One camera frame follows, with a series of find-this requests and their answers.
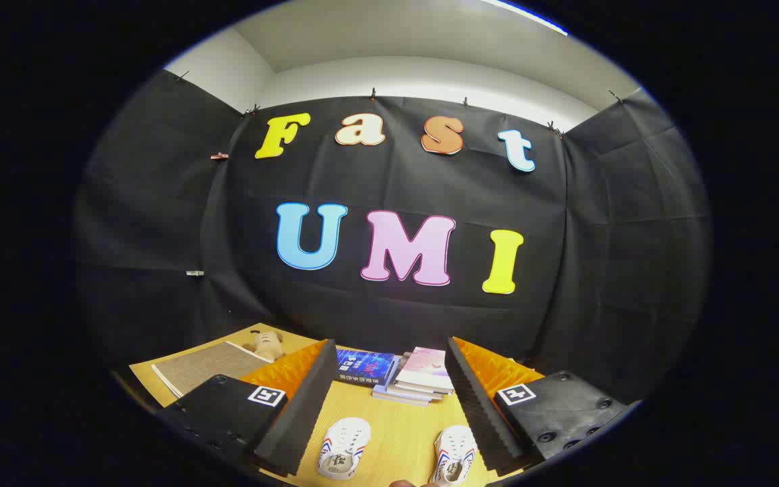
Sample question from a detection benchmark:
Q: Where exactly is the light blue cover book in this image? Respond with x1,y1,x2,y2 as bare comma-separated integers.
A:
372,382,432,407

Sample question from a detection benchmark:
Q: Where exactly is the pink cover book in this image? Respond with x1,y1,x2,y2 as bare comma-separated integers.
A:
396,347,456,393

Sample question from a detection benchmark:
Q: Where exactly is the brown plush toy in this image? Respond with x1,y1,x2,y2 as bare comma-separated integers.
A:
242,329,285,361

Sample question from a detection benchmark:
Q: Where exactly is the dark blue book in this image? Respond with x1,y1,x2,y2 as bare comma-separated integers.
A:
334,349,398,387

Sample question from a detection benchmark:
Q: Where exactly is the white canvas shoe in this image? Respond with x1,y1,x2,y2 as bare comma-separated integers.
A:
316,417,371,481
433,425,478,486

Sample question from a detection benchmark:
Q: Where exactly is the white book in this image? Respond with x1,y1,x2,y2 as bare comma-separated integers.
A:
384,379,450,401

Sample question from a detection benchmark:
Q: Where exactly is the beige fabric storage box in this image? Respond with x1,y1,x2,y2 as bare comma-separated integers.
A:
151,340,272,400

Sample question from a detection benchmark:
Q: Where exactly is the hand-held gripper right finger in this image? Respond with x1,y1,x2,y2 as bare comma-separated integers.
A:
445,336,640,478

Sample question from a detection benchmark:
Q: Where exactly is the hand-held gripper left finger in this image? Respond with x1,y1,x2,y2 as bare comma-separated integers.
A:
156,338,340,478

